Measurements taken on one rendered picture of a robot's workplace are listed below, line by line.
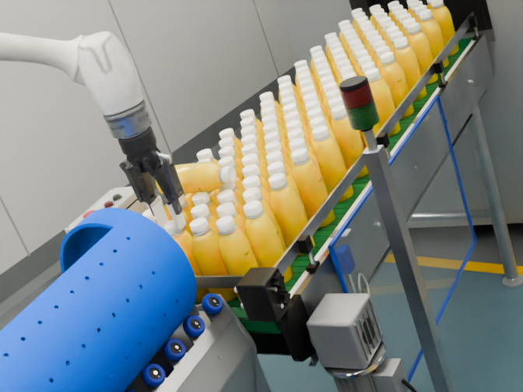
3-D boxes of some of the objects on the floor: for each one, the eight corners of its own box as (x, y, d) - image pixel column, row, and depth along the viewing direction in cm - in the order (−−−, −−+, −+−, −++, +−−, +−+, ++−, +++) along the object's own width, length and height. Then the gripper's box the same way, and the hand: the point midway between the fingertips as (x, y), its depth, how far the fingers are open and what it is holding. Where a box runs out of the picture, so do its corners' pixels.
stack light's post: (472, 518, 227) (361, 153, 184) (476, 506, 230) (367, 145, 187) (487, 520, 225) (377, 152, 182) (491, 509, 228) (384, 143, 185)
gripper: (93, 143, 179) (135, 238, 188) (154, 135, 170) (195, 236, 179) (114, 127, 185) (154, 221, 194) (174, 119, 175) (213, 217, 185)
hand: (168, 215), depth 185 cm, fingers closed on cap, 4 cm apart
